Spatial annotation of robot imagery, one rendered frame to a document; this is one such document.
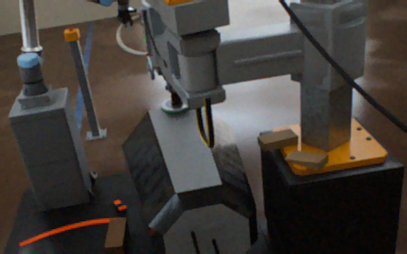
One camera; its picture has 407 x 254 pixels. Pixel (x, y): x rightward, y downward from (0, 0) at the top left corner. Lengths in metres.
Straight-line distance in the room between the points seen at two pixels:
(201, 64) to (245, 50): 0.22
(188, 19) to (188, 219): 0.95
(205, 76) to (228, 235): 0.81
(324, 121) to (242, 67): 0.54
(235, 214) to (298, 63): 0.80
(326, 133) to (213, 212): 0.73
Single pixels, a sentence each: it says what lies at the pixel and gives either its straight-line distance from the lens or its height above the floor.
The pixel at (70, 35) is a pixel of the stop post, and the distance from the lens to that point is 4.52.
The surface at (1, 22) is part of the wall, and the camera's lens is 9.81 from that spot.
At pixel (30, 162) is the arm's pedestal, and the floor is 0.46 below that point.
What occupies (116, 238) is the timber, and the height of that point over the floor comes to 0.14.
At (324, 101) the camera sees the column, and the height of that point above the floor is 1.07.
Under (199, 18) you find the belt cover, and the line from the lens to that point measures 2.18.
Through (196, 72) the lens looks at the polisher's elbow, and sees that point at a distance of 2.34.
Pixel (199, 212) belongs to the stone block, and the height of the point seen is 0.72.
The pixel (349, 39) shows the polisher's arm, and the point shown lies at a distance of 2.41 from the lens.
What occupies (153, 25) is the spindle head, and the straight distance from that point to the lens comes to 2.90.
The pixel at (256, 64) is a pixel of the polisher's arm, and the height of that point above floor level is 1.32.
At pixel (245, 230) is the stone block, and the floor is 0.56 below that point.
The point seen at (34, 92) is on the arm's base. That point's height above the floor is 0.96.
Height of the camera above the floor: 2.16
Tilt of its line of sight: 29 degrees down
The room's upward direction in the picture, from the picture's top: 9 degrees counter-clockwise
